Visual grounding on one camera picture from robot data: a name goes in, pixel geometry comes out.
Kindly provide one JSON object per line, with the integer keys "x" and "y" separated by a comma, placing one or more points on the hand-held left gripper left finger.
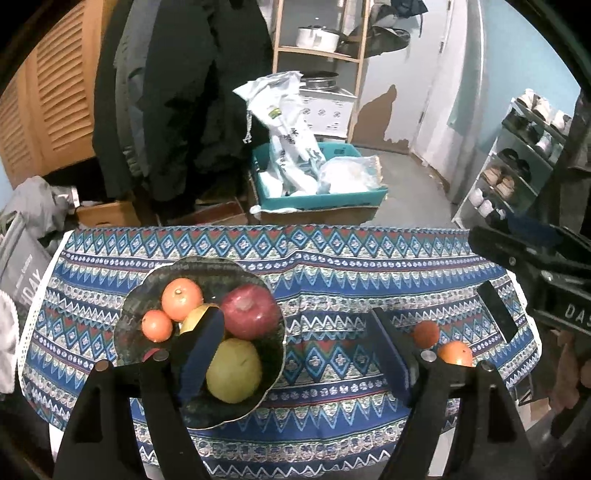
{"x": 198, "y": 362}

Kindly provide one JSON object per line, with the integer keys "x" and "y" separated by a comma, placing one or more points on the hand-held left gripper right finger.
{"x": 390, "y": 355}

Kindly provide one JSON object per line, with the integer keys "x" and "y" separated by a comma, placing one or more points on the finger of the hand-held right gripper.
{"x": 540, "y": 233}
{"x": 508, "y": 254}

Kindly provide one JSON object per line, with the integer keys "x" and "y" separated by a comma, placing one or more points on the yellow green pear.
{"x": 235, "y": 369}

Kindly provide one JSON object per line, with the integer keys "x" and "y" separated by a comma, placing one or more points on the yellow lemon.
{"x": 193, "y": 319}

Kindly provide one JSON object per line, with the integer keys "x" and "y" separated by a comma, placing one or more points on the small orange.
{"x": 157, "y": 325}
{"x": 455, "y": 354}
{"x": 425, "y": 333}

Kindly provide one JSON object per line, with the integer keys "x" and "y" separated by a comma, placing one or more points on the large orange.
{"x": 182, "y": 297}

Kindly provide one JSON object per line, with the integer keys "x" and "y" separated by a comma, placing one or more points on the red pomegranate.
{"x": 251, "y": 311}

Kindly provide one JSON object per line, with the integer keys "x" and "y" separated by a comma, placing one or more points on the dark glass plate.
{"x": 198, "y": 272}

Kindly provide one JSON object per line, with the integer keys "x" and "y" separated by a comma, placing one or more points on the person's right hand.
{"x": 565, "y": 369}

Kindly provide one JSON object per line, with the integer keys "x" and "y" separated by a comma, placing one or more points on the black flat device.
{"x": 496, "y": 309}

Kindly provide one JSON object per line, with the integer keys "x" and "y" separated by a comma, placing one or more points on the row of shoes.
{"x": 508, "y": 180}

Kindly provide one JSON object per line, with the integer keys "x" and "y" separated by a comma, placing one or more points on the white shoe rack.
{"x": 466, "y": 203}

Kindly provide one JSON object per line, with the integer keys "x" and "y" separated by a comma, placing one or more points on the blue patterned tablecloth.
{"x": 323, "y": 277}

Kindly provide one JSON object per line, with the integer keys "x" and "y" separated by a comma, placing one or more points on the reddish brown box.
{"x": 217, "y": 214}

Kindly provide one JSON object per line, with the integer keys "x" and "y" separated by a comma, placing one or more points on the white door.
{"x": 443, "y": 115}

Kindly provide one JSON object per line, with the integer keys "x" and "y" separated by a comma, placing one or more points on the teal box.
{"x": 323, "y": 201}

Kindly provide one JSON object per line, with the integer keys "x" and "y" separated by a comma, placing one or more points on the brown wooden crate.
{"x": 108, "y": 214}

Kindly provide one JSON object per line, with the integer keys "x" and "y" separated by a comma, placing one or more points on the clear plastic bag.
{"x": 351, "y": 175}

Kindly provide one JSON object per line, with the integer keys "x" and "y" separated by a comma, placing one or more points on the white cloth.
{"x": 7, "y": 341}

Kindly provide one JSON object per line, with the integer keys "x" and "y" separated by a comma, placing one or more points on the grey printed bag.
{"x": 23, "y": 263}

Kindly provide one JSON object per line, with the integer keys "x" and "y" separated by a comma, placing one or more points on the grey jacket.
{"x": 39, "y": 203}

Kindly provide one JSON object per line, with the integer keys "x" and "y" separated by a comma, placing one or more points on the white patterned box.
{"x": 330, "y": 113}

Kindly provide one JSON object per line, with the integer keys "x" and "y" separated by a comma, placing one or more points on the wooden shelf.
{"x": 360, "y": 69}

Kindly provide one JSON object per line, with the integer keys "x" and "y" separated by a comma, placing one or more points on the white printed bag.
{"x": 286, "y": 129}

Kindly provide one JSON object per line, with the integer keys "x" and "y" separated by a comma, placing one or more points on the dark wok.
{"x": 378, "y": 39}

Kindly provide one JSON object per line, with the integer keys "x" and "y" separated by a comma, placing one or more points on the round metal sieve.
{"x": 318, "y": 82}

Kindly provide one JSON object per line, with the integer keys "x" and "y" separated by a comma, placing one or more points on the black hanging coat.
{"x": 207, "y": 92}

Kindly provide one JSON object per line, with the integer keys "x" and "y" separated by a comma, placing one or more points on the grey hanging coat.
{"x": 134, "y": 92}

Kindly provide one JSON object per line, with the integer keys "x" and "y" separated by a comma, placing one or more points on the white cooking pot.
{"x": 317, "y": 38}

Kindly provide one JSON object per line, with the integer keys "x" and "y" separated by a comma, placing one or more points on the wooden louvered door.
{"x": 55, "y": 92}

